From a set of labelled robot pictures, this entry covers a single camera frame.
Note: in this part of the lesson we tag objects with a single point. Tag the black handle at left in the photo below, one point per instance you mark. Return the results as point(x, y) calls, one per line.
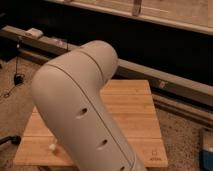
point(13, 139)

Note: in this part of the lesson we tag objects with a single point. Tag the blue white container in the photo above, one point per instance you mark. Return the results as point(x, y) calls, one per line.
point(206, 151)

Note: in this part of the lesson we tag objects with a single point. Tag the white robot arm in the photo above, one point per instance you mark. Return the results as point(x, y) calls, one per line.
point(66, 92)

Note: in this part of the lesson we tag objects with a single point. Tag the wooden cutting board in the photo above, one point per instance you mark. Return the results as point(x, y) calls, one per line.
point(131, 104)

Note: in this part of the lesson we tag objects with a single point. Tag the white plastic bottle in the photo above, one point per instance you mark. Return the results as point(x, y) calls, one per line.
point(52, 147)

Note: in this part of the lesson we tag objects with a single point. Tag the long wooden beam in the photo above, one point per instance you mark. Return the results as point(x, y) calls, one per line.
point(39, 51)

